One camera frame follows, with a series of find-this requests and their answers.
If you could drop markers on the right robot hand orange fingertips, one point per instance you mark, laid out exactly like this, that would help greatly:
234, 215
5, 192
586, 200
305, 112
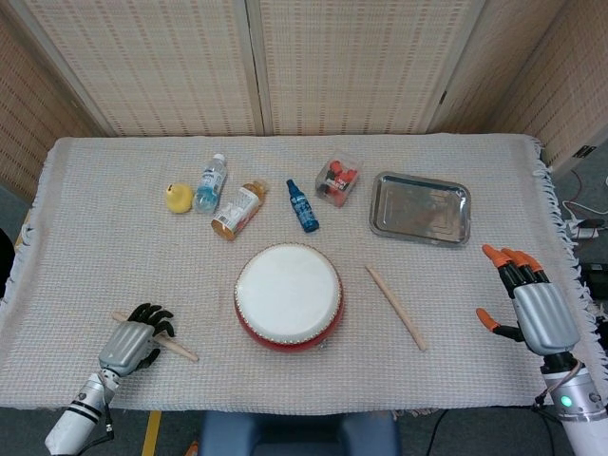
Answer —
546, 318

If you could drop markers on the woven bamboo folding screen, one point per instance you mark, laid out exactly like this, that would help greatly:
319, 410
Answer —
166, 62

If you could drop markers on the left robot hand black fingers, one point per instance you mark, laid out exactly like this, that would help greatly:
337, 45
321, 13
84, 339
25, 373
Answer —
123, 344

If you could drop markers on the red drum white skin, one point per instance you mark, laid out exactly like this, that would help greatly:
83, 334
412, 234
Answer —
287, 290

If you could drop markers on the yellow pear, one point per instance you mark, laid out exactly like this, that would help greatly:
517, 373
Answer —
179, 199

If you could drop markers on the steel rectangular tray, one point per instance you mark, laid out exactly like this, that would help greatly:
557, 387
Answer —
420, 211

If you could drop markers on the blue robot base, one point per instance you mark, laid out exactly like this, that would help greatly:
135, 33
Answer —
294, 434

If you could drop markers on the wooden drumstick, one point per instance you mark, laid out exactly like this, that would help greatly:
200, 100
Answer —
183, 352
394, 306

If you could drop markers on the white power strip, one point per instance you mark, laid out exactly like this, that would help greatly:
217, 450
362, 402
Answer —
585, 232

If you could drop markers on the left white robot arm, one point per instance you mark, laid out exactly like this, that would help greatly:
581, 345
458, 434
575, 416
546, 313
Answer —
76, 423

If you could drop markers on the clear box red black parts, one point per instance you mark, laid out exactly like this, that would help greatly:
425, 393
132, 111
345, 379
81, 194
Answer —
338, 180

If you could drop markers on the clear water bottle blue label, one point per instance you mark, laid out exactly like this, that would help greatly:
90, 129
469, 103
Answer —
210, 185

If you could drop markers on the grey textured tablecloth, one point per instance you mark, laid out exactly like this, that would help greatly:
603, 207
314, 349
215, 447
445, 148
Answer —
119, 256

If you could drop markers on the orange juice bottle white label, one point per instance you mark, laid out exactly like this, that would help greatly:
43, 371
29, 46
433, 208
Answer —
237, 211

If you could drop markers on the small blue spray bottle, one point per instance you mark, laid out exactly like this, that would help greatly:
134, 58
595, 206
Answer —
302, 209

